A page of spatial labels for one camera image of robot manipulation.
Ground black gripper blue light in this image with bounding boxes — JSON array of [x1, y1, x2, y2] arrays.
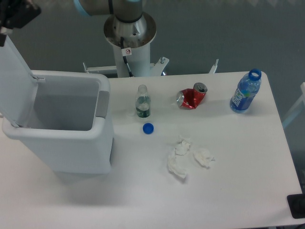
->
[[0, 0, 41, 47]]

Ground white trash can lid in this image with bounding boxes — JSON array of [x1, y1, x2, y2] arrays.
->
[[0, 37, 45, 127]]

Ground white plastic trash can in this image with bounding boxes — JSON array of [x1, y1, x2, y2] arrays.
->
[[2, 70, 114, 174]]

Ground blue bottle cap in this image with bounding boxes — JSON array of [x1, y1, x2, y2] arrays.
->
[[142, 123, 154, 135]]

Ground crushed red soda can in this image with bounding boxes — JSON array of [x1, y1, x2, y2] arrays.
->
[[176, 82, 208, 109]]

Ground clear green-label plastic bottle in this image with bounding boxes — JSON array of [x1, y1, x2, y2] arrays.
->
[[135, 84, 151, 118]]

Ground crumpled white tissue upper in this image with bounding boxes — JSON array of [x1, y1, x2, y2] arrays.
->
[[174, 135, 191, 156]]

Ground crumpled white tissue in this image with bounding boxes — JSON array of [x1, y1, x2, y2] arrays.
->
[[193, 148, 215, 169], [167, 154, 187, 179], [174, 135, 191, 156]]

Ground crumpled white tissue lower left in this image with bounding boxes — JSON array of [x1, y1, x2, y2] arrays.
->
[[167, 154, 187, 179]]

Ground crumpled white tissue right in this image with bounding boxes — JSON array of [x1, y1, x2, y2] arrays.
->
[[193, 148, 215, 169]]

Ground blue plastic water bottle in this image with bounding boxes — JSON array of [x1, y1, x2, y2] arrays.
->
[[230, 68, 262, 114]]

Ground black device at table corner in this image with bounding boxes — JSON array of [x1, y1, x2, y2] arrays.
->
[[287, 194, 305, 219]]

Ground black cable on pedestal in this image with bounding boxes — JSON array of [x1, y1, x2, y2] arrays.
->
[[120, 37, 134, 77]]

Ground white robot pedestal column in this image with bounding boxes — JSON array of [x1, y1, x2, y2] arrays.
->
[[104, 12, 156, 78]]

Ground white table support frame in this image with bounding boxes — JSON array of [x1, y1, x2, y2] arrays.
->
[[82, 56, 220, 77]]

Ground white frame at right edge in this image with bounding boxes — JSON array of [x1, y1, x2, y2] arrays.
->
[[282, 82, 305, 129]]

